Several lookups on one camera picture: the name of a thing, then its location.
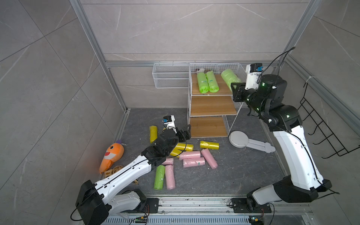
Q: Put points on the pink roll upper centre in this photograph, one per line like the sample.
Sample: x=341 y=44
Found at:
x=190 y=155

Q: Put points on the yellow roll middle horizontal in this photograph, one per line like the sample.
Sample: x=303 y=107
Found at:
x=184 y=147

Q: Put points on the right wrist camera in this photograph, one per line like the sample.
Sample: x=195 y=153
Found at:
x=253 y=71

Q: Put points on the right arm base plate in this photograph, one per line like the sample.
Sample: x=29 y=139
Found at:
x=244 y=205

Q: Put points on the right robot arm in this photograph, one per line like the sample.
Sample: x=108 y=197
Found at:
x=305 y=182

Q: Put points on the white wire wall basket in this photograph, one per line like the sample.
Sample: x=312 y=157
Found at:
x=170 y=75

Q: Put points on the white wire three-tier shelf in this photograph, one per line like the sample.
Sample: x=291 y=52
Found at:
x=208 y=113

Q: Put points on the yellow roll far left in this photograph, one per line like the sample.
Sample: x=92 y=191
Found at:
x=153 y=133

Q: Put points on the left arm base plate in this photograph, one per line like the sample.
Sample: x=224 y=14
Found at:
x=150 y=206

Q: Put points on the black wire wall hook rack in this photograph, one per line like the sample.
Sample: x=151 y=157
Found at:
x=322 y=128

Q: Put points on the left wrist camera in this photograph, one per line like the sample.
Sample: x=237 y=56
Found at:
x=169 y=122

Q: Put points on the orange carrot plush toy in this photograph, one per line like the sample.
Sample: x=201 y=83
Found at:
x=112 y=154

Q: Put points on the pink roll right diagonal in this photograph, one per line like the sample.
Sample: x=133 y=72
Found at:
x=209 y=158

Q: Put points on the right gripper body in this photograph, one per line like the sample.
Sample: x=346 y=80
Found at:
x=248 y=97

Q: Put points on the pink roll lower centre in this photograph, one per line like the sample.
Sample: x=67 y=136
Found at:
x=193 y=162

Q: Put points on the pink roll left horizontal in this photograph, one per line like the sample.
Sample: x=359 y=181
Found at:
x=168 y=161

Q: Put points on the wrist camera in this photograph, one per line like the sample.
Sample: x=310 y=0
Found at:
x=169 y=122
x=253 y=71

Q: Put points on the yellow roll horizontal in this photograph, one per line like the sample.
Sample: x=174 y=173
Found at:
x=209 y=145
x=184 y=147

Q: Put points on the white round paddle object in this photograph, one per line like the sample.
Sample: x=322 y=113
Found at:
x=240 y=140

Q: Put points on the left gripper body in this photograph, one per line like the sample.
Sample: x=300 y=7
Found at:
x=181 y=138

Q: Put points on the yellow roll diagonal centre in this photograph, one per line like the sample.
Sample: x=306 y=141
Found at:
x=176 y=153

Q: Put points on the yellow roll right horizontal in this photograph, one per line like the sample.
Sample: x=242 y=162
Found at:
x=209 y=145

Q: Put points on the green roll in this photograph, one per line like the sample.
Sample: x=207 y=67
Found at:
x=202 y=83
x=159 y=178
x=230 y=77
x=212 y=82

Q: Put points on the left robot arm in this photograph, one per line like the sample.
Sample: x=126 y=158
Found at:
x=96 y=201

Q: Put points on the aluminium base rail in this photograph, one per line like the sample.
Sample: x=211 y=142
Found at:
x=218 y=205

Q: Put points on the pink roll bottom upright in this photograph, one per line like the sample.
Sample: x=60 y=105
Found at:
x=170 y=179

